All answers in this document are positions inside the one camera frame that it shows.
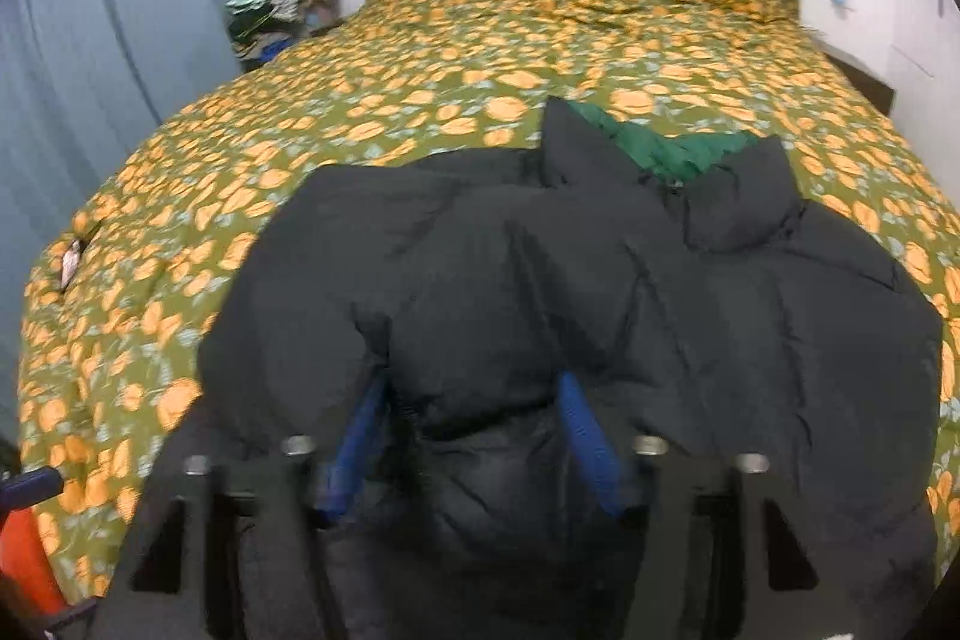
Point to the blue-grey curtain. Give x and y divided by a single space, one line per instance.
112 48

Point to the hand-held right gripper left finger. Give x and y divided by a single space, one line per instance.
351 441

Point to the black puffer jacket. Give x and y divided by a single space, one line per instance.
562 310

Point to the white wardrobe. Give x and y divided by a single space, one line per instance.
930 10

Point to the green orange floral quilt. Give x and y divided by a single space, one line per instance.
450 48

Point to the orange fluffy blanket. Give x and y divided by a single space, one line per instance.
26 557

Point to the dark wooden nightstand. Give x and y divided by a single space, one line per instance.
862 78

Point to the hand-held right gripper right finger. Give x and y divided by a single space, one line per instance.
592 441

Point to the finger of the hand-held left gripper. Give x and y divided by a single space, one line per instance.
30 485

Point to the pile of clothes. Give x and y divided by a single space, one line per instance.
289 3

